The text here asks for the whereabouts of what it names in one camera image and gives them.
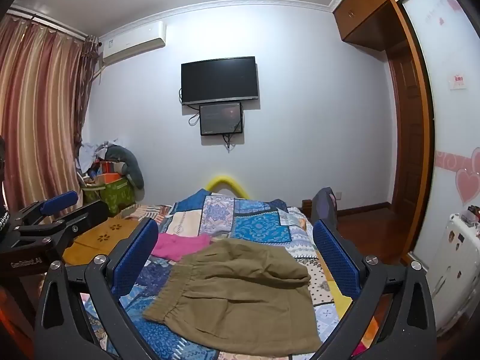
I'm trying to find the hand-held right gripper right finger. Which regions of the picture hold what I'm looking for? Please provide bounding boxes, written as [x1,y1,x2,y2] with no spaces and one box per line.
[312,219,438,360]

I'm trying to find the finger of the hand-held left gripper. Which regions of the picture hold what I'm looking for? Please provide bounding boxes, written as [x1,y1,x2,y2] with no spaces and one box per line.
[17,199,109,248]
[9,190,79,228]

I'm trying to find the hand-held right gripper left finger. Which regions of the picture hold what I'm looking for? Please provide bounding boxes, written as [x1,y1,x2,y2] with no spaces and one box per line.
[34,217,160,360]

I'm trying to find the khaki pants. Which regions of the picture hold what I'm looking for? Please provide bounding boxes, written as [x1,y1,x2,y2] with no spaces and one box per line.
[142,239,323,357]

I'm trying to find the green bag with clutter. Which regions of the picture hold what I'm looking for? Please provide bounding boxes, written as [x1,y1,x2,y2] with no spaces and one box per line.
[82,179,136,217]

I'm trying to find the pink garment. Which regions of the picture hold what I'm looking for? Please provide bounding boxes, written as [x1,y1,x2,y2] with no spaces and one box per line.
[151,232,214,262]

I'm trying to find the orange box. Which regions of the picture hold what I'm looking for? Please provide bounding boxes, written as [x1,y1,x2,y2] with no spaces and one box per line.
[94,160,129,185]

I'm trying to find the white crumpled cloth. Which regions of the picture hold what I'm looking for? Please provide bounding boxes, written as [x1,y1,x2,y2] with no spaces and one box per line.
[74,140,115,175]

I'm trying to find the grey plush pillow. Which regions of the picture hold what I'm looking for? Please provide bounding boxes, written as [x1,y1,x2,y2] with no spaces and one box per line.
[106,144,145,190]

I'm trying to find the patchwork printed bed sheet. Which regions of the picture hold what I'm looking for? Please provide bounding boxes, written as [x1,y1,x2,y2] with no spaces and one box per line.
[80,188,376,360]

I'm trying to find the striped pink curtain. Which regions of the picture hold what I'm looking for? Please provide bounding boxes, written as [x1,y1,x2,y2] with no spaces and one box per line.
[0,9,85,214]

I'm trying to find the yellow foam tube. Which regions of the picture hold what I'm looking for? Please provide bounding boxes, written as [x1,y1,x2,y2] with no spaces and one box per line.
[204,175,251,199]

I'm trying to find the brown patterned curtain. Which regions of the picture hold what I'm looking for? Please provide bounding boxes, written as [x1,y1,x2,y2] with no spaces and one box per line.
[73,34,101,151]

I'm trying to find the white stickered case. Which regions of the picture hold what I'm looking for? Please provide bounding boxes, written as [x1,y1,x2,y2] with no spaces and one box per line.
[430,212,480,340]

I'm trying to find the brown wooden door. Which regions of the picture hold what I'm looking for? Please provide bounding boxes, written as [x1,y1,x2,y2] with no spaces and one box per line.
[385,50,428,216]

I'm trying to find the white heart-patterned wardrobe door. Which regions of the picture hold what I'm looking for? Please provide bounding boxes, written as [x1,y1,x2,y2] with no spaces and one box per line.
[399,0,480,340]

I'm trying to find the white air conditioner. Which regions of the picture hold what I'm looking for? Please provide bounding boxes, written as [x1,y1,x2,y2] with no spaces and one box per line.
[100,20,167,67]

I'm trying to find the red label sticker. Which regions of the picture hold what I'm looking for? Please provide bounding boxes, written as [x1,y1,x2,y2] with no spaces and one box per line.
[448,73,468,91]

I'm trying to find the wooden overhead cabinet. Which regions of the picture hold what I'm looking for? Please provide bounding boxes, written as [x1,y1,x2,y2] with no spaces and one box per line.
[332,0,434,52]

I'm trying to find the small black wall monitor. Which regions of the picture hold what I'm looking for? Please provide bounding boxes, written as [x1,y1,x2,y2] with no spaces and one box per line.
[199,102,244,136]

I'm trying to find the white curtain rail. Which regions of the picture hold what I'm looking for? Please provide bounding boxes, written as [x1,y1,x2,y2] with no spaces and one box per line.
[7,4,92,41]

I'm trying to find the black wall television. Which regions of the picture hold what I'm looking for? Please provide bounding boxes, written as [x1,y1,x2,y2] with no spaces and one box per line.
[181,56,260,106]

